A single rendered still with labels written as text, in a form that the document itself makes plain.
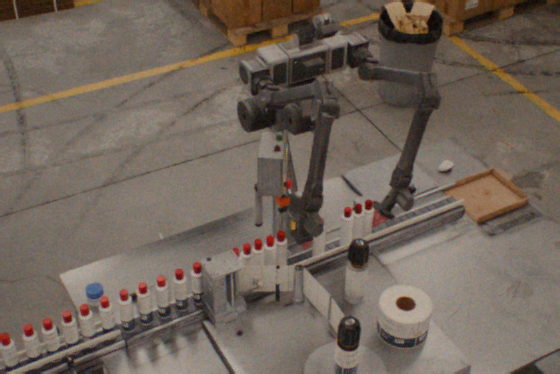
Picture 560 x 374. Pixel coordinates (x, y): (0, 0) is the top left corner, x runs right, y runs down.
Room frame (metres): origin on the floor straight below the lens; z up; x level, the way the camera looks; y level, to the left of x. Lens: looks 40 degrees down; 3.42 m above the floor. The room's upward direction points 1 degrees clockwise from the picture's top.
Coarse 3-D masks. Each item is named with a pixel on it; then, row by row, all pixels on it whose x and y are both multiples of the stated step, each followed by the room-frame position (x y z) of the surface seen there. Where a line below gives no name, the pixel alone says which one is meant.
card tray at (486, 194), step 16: (480, 176) 3.26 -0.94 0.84; (496, 176) 3.27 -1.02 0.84; (448, 192) 3.14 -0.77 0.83; (464, 192) 3.15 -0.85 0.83; (480, 192) 3.15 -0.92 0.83; (496, 192) 3.15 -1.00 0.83; (512, 192) 3.15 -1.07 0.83; (464, 208) 3.03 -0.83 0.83; (480, 208) 3.03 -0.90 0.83; (496, 208) 3.03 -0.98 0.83; (512, 208) 3.03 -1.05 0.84
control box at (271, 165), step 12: (264, 132) 2.71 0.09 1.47; (264, 144) 2.63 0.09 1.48; (276, 144) 2.63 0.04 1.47; (264, 156) 2.56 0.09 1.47; (276, 156) 2.56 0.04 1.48; (264, 168) 2.55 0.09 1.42; (276, 168) 2.54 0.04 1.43; (264, 180) 2.55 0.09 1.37; (276, 180) 2.54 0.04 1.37; (264, 192) 2.55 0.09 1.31; (276, 192) 2.54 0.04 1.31
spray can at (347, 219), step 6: (348, 210) 2.71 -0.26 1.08; (342, 216) 2.71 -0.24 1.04; (348, 216) 2.70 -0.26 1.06; (342, 222) 2.70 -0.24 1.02; (348, 222) 2.69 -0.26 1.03; (342, 228) 2.70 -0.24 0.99; (348, 228) 2.69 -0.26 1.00; (342, 234) 2.70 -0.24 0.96; (348, 234) 2.69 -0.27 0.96; (342, 240) 2.69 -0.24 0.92; (348, 240) 2.69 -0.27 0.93
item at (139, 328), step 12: (432, 204) 3.00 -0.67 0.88; (444, 204) 3.00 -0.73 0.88; (408, 216) 2.91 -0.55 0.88; (432, 216) 2.91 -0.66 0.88; (372, 228) 2.82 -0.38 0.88; (384, 228) 2.82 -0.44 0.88; (336, 240) 2.74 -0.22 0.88; (372, 240) 2.75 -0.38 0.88; (312, 252) 2.66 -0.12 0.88; (288, 264) 2.58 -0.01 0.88; (312, 264) 2.59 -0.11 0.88; (192, 300) 2.37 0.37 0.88; (156, 312) 2.30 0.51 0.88; (180, 312) 2.30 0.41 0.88; (192, 312) 2.30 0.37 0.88; (120, 324) 2.23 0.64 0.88; (156, 324) 2.24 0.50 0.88; (132, 336) 2.18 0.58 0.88
